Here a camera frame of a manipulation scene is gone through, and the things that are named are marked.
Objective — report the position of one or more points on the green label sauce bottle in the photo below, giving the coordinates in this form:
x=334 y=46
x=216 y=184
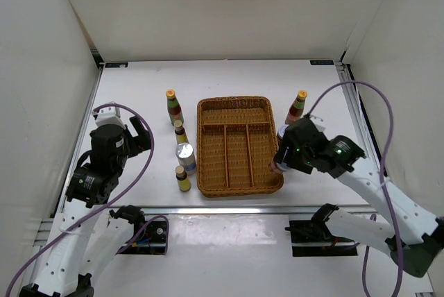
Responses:
x=173 y=107

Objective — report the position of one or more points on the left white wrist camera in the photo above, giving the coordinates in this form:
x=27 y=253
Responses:
x=108 y=115

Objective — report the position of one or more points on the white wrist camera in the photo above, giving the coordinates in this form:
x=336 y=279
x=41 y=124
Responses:
x=317 y=120
x=108 y=115

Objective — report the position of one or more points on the red label sauce bottle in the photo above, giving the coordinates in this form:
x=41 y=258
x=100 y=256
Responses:
x=297 y=108

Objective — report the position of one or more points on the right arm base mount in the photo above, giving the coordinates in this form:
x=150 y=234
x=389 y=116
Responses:
x=311 y=238

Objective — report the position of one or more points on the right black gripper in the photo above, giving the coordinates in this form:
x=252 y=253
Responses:
x=285 y=142

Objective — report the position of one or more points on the woven wicker divided basket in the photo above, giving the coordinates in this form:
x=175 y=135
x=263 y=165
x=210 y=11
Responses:
x=236 y=141

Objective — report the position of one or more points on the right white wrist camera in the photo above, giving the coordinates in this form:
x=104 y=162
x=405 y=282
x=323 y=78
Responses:
x=317 y=120

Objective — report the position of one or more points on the right blue table label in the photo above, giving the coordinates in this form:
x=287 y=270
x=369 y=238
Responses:
x=321 y=62

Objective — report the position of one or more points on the small brown cork bottle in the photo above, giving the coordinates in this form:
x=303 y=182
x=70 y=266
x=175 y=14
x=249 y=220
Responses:
x=180 y=133

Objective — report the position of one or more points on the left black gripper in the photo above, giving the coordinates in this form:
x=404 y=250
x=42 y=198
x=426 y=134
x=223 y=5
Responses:
x=140 y=143

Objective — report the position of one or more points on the front aluminium rail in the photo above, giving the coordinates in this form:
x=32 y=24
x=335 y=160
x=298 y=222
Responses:
x=208 y=210

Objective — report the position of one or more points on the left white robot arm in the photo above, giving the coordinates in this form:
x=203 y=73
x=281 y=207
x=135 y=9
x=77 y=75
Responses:
x=73 y=265

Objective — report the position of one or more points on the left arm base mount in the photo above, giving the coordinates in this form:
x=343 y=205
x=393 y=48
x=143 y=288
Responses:
x=151 y=236

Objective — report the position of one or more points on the small yellow cork bottle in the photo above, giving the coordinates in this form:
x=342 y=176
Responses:
x=184 y=183

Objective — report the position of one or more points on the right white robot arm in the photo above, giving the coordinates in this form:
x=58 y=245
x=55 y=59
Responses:
x=410 y=235

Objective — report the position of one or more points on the silver lid blue can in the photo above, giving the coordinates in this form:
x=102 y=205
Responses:
x=186 y=157

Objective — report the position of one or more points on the left blue table label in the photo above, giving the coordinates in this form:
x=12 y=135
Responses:
x=116 y=65

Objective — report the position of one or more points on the brown jar white lid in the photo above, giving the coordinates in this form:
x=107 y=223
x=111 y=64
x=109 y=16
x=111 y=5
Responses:
x=281 y=132
x=278 y=168

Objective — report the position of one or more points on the blue table label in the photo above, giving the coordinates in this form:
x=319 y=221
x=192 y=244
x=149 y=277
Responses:
x=116 y=65
x=321 y=62

